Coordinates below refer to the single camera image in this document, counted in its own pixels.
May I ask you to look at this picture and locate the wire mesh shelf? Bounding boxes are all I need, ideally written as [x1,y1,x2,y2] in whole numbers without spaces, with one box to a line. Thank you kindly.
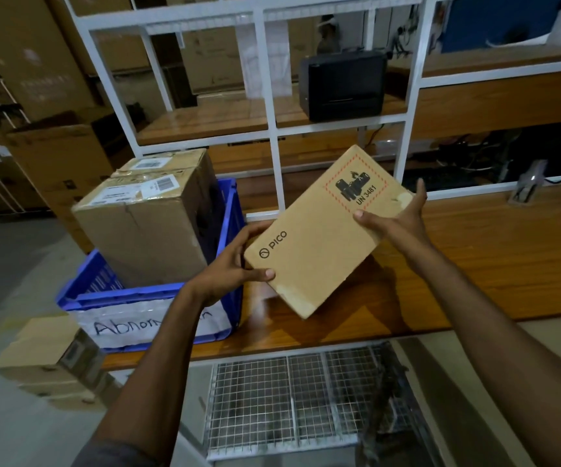
[203,341,437,462]

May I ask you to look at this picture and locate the blue plastic crate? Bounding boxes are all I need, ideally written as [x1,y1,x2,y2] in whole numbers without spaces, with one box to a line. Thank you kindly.
[56,178,247,354]

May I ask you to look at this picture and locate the white paper sheet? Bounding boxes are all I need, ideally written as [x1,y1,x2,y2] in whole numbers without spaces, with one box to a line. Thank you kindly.
[236,20,293,100]

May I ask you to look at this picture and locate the person's left forearm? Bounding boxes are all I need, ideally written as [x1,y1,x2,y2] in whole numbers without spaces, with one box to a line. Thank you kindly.
[73,282,223,467]

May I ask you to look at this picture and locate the stack of large cardboard cartons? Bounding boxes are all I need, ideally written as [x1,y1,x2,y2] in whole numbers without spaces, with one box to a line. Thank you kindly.
[0,0,151,123]

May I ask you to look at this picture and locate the white handwritten paper label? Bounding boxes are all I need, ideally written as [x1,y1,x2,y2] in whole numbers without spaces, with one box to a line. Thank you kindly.
[71,299,233,350]

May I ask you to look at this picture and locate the brown cardboard box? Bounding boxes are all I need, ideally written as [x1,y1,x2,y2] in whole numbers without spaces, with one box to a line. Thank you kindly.
[244,145,414,320]

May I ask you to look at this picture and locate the large taped cardboard box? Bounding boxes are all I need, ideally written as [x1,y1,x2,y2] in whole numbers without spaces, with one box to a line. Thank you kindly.
[71,149,226,289]

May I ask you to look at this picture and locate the white metal shelf frame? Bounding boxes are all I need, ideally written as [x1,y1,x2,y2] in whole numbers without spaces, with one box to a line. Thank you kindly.
[61,0,561,222]

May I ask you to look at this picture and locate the person's right hand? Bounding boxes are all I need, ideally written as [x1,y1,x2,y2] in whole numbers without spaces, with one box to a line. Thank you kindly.
[353,178,434,274]

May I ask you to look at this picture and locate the person's left hand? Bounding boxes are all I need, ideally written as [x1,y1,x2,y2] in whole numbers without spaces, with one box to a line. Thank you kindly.
[186,220,276,307]

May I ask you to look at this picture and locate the black label printer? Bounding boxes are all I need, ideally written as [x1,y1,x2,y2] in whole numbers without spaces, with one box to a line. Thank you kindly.
[299,49,388,123]

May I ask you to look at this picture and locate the blue board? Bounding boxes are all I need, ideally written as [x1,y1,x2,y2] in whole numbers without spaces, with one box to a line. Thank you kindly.
[440,0,561,54]

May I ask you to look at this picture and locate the black cables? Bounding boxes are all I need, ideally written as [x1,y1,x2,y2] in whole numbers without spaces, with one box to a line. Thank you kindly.
[409,133,561,186]

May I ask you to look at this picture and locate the small cardboard box on floor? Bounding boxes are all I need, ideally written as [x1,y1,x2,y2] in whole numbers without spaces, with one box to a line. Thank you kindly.
[0,314,121,410]

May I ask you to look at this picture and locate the person's right forearm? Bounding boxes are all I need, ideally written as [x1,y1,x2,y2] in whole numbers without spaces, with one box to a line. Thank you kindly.
[407,238,561,467]

